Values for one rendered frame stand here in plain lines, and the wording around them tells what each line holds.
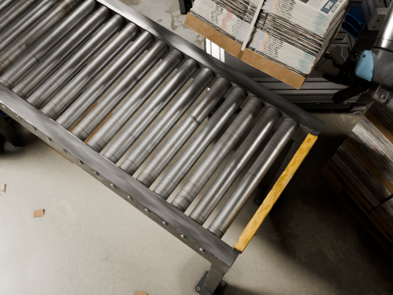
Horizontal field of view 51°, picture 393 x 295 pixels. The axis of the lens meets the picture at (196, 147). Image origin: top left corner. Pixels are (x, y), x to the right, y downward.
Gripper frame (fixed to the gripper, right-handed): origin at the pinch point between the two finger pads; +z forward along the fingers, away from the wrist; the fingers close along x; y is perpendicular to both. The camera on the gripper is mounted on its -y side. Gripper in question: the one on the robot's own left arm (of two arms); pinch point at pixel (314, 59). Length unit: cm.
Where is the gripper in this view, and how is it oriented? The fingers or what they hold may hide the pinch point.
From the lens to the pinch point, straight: 138.1
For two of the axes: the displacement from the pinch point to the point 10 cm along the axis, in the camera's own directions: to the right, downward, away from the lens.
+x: -5.3, 5.4, -6.6
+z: -8.2, -5.3, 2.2
